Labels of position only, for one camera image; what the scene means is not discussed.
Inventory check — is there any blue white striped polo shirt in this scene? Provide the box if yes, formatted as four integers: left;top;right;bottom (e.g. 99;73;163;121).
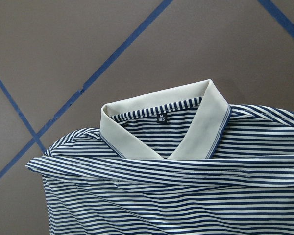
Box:
26;80;294;235

